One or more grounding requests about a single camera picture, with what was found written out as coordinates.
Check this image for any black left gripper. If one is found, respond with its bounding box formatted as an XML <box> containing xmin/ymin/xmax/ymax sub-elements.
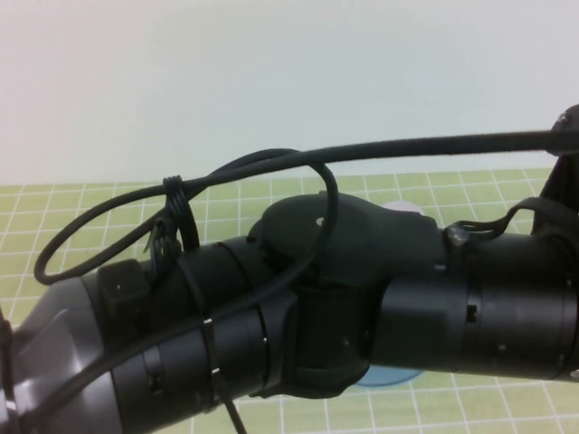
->
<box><xmin>531</xmin><ymin>153</ymin><xmax>579</xmax><ymax>237</ymax></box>

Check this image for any pale pink plastic cup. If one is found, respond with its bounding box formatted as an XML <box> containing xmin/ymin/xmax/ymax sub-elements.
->
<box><xmin>383</xmin><ymin>201</ymin><xmax>426</xmax><ymax>217</ymax></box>

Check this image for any black zip tie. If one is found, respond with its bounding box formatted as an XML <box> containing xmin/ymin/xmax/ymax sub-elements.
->
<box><xmin>198</xmin><ymin>316</ymin><xmax>248</xmax><ymax>434</ymax></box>

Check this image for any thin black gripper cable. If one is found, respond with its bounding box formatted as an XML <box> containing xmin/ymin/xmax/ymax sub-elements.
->
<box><xmin>445</xmin><ymin>197</ymin><xmax>551</xmax><ymax>248</ymax></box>

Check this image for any black camera cable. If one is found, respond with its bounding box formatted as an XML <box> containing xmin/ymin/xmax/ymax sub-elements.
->
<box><xmin>0</xmin><ymin>128</ymin><xmax>579</xmax><ymax>410</ymax></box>

